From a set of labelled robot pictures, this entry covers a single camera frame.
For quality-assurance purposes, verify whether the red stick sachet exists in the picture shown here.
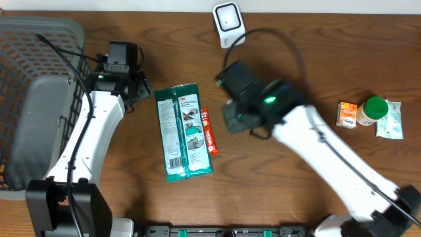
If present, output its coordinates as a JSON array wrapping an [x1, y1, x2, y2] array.
[[201, 107, 219, 156]]

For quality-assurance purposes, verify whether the mint green snack packet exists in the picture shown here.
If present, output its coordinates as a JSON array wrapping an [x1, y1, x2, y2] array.
[[376, 99, 403, 140]]

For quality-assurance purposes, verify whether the grey plastic basket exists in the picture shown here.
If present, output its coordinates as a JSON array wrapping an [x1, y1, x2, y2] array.
[[1, 16, 92, 200]]

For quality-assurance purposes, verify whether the white barcode scanner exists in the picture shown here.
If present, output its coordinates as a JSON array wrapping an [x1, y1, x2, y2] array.
[[212, 1, 245, 49]]

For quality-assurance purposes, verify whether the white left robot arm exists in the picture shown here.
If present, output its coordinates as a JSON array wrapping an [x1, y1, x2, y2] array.
[[25, 41, 153, 237]]

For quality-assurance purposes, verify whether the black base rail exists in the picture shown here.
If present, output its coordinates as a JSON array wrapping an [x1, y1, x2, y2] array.
[[138, 225, 314, 237]]

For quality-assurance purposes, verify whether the green lid jar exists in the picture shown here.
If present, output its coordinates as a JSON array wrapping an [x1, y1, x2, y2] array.
[[356, 96, 389, 126]]

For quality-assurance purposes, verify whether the green white package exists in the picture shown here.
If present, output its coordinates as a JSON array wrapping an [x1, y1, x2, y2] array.
[[155, 83, 213, 182]]

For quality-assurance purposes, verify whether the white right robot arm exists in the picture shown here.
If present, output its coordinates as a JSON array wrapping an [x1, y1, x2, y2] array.
[[216, 61, 420, 236]]

